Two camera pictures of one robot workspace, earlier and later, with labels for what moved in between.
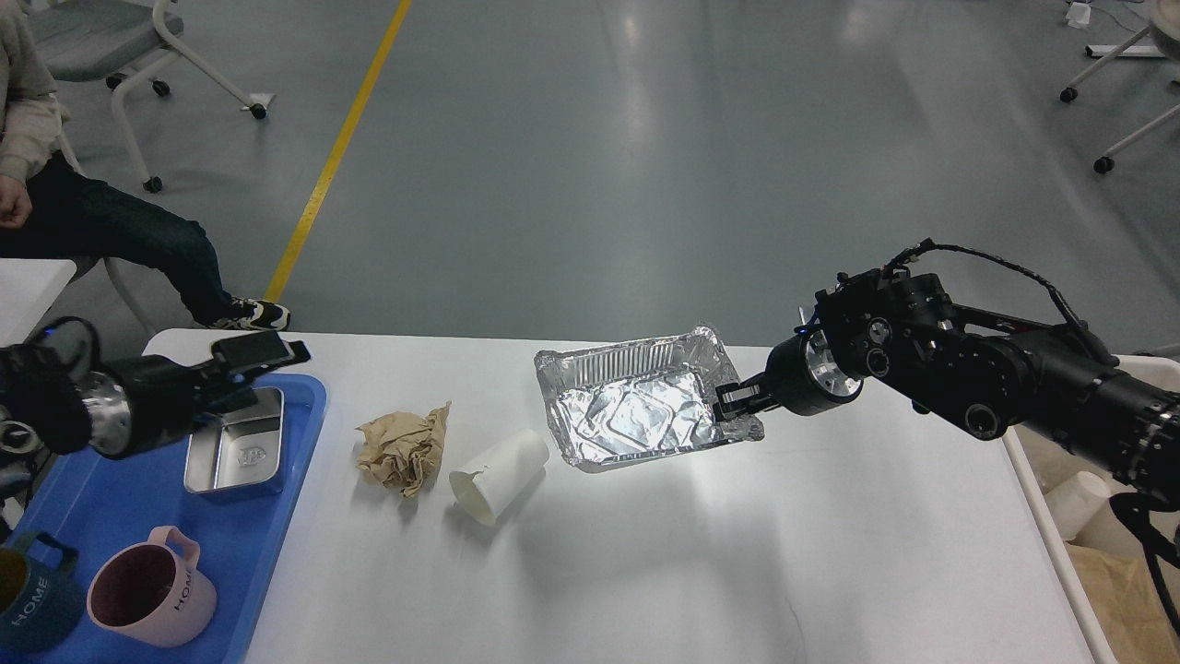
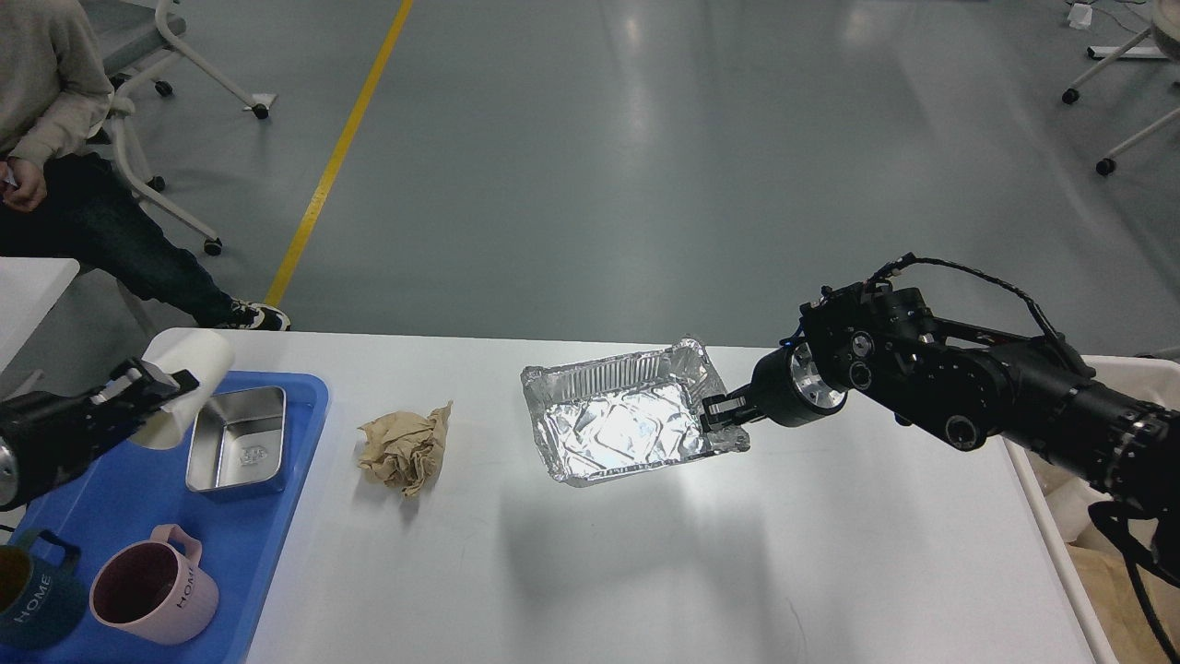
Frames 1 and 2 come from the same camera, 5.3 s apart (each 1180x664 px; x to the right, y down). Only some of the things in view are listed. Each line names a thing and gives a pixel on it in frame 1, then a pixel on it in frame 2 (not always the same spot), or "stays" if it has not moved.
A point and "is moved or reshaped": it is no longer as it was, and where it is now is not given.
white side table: [28, 289] stays
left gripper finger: [236, 356] to [133, 390]
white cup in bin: [1071, 503] stays
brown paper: [401, 450] stays
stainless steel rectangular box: [242, 447] stays
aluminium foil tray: [640, 397] is moved or reshaped
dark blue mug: [40, 606] stays
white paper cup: [500, 480] is moved or reshaped
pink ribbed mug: [151, 591] stays
